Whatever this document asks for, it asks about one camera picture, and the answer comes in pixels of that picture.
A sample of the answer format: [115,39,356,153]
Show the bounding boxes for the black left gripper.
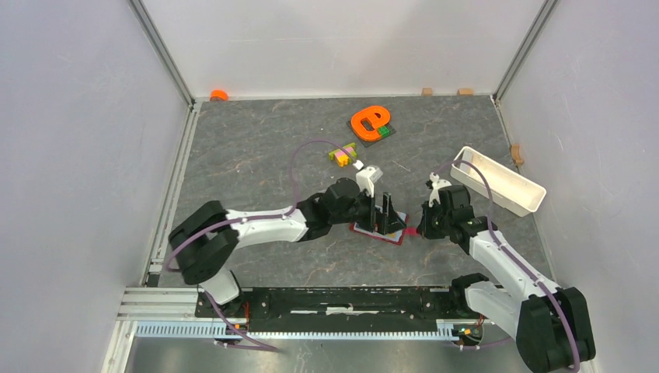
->
[330,186,405,235]

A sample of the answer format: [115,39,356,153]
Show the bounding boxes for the red leather card holder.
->
[350,204,409,246]

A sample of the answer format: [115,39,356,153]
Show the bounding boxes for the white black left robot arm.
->
[166,178,407,317]

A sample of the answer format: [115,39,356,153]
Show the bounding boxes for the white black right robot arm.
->
[417,180,596,372]

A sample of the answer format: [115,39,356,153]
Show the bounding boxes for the white plastic tray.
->
[450,146,546,217]

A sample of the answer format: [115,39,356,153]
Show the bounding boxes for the colourful block stack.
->
[328,142,357,167]

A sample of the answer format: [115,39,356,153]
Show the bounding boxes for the green small block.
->
[378,126,391,138]

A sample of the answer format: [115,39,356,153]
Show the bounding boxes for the wooden curved piece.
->
[510,144,525,167]

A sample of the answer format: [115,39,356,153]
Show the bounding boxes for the orange letter e shape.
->
[348,106,392,146]

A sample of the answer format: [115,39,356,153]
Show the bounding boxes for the orange round cap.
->
[209,89,228,102]

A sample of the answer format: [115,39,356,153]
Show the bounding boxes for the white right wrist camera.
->
[426,173,452,207]

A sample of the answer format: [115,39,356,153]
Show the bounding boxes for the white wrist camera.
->
[426,173,452,207]
[353,160,383,199]

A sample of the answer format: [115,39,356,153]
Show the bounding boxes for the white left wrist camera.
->
[353,160,383,199]

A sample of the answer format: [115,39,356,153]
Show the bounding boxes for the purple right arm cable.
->
[434,159,582,371]

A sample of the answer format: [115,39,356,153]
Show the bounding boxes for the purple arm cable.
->
[434,159,582,371]
[163,139,361,353]

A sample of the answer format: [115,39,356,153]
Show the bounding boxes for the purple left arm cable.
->
[163,139,361,353]

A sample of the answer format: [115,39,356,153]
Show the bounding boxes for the dark square base plate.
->
[346,120,396,148]

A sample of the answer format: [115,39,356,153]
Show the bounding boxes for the grey slotted cable duct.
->
[134,321,457,342]

